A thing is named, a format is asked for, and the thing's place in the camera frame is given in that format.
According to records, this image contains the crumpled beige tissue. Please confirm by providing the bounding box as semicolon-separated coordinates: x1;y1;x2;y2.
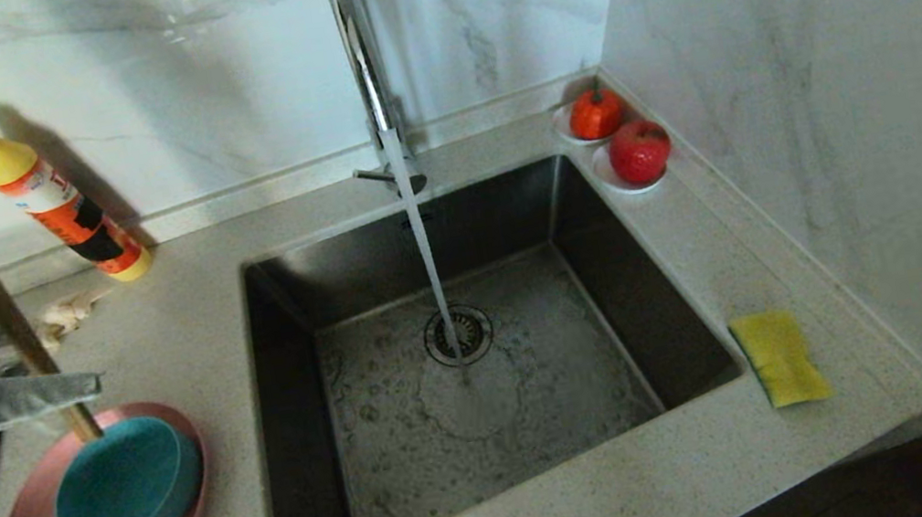
33;287;116;355

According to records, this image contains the chrome kitchen faucet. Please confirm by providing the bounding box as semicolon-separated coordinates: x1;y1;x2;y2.
321;0;429;206

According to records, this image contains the stainless steel sink basin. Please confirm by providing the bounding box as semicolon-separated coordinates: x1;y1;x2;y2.
217;130;767;517

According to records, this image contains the teal bowl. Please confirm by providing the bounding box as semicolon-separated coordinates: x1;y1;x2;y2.
42;407;211;517

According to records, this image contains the yellow and green sponge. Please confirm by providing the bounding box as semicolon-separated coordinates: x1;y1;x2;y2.
726;301;837;415

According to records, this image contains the red tomato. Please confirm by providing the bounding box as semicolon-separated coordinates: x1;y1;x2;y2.
563;76;629;142

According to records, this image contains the red apple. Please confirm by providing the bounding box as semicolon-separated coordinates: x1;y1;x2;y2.
606;113;679;188

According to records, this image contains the round metal drain strainer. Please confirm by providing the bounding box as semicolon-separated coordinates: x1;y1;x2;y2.
419;299;499;373

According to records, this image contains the small white dish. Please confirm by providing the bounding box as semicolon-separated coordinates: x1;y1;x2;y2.
588;132;673;201
550;90;632;152

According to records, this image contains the running tap water stream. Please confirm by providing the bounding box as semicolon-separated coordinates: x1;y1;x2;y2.
380;120;475;395

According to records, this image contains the orange detergent bottle yellow cap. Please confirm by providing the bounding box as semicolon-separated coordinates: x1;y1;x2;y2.
0;100;156;302

